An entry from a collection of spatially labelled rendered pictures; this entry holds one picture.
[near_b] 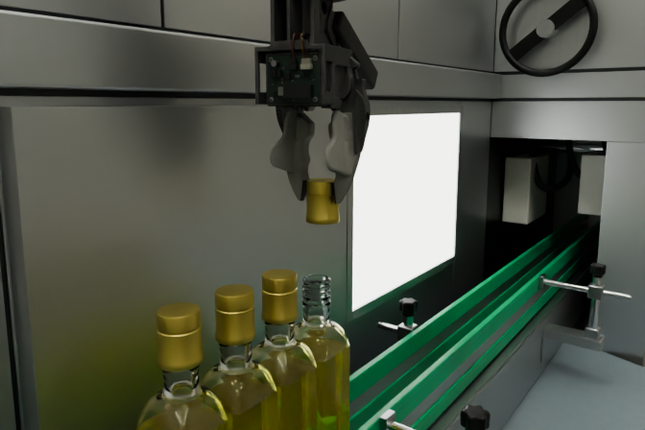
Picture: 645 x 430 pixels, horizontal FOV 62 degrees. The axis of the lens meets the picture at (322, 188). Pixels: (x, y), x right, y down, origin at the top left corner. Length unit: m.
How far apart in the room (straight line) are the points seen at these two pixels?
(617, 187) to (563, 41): 0.35
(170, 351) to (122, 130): 0.21
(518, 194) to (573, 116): 0.29
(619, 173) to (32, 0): 1.18
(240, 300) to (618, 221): 1.05
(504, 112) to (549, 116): 0.11
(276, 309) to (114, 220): 0.17
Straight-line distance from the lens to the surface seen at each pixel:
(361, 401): 0.79
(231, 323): 0.48
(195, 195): 0.59
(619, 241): 1.39
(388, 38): 0.96
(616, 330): 1.45
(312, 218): 0.55
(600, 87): 1.36
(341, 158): 0.52
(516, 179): 1.54
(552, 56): 1.38
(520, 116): 1.40
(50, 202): 0.51
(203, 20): 0.64
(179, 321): 0.43
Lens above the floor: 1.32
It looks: 9 degrees down
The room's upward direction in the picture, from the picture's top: straight up
